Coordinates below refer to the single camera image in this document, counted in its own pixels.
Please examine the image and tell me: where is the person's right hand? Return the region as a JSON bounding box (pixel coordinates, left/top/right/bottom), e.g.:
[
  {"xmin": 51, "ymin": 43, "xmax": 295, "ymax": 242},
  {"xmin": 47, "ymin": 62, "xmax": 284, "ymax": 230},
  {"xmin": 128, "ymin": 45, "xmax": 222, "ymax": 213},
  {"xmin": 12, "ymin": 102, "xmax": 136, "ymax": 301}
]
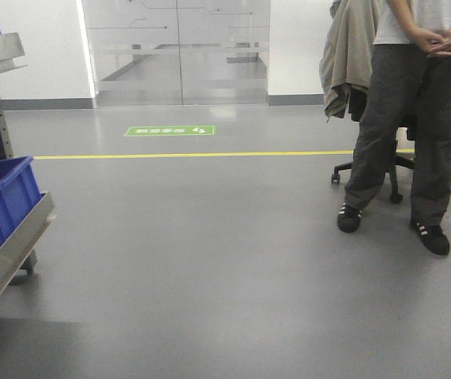
[{"xmin": 408, "ymin": 27, "xmax": 446, "ymax": 56}]

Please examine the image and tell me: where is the person in grey trousers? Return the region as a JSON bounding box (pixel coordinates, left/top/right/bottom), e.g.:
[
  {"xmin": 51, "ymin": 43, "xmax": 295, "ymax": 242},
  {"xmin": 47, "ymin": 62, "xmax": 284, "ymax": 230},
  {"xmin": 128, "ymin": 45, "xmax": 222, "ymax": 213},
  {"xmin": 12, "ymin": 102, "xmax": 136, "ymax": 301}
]
[{"xmin": 337, "ymin": 1, "xmax": 451, "ymax": 256}]

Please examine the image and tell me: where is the beige jacket on chair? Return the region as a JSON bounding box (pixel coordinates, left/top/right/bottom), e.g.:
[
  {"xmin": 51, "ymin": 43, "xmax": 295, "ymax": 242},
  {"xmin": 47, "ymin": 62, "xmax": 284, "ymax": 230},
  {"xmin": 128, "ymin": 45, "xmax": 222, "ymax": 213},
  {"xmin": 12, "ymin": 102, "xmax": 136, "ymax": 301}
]
[{"xmin": 319, "ymin": 0, "xmax": 381, "ymax": 122}]

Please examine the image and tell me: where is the black office chair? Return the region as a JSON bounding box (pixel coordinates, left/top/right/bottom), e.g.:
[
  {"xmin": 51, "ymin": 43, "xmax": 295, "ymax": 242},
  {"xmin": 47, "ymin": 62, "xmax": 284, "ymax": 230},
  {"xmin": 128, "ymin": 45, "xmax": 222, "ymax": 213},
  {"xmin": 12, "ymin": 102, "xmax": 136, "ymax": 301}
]
[{"xmin": 331, "ymin": 86, "xmax": 419, "ymax": 204}]

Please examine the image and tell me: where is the frosted glass door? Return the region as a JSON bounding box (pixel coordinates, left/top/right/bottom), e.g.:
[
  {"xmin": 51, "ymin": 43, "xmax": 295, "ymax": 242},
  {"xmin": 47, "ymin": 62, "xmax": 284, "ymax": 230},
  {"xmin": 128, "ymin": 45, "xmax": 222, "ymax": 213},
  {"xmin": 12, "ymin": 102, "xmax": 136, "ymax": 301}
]
[{"xmin": 82, "ymin": 0, "xmax": 271, "ymax": 107}]

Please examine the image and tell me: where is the green floor sign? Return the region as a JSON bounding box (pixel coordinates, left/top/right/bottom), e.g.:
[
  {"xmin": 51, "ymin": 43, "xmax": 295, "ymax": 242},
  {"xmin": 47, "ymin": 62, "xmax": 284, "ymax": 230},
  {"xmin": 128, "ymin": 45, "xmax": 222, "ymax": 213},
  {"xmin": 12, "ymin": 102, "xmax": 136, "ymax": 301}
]
[{"xmin": 124, "ymin": 125, "xmax": 216, "ymax": 137}]

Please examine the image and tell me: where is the dark blue storage crate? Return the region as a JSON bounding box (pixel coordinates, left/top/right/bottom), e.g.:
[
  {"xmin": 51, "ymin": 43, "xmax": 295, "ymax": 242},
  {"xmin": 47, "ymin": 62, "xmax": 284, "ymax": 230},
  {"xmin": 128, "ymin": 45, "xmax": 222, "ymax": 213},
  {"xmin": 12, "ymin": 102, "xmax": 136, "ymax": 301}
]
[{"xmin": 0, "ymin": 156, "xmax": 42, "ymax": 246}]

